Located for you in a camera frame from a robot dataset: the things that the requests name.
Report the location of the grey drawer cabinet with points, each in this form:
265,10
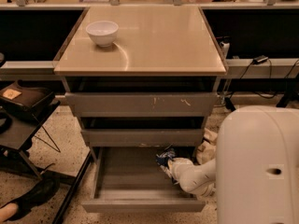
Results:
158,49

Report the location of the grey bottom drawer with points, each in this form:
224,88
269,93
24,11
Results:
128,179

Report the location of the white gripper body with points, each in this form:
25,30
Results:
179,169

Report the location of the white spray bottle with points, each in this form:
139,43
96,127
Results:
224,43

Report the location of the grey drawer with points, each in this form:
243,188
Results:
142,137
130,105
128,179

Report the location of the blue chip bag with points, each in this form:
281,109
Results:
164,159

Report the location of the black power adapter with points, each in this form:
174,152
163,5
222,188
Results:
259,59

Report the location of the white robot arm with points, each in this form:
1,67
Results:
255,169

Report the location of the black table leg frame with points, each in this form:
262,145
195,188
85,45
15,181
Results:
290,94

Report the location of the grey middle drawer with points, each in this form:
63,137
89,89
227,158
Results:
142,137

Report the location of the grey top drawer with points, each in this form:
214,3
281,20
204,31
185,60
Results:
130,105

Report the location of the black shoe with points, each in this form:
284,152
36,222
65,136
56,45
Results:
42,192

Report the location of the black side cart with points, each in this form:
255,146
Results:
24,111

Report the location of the white bowl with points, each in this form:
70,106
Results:
102,33

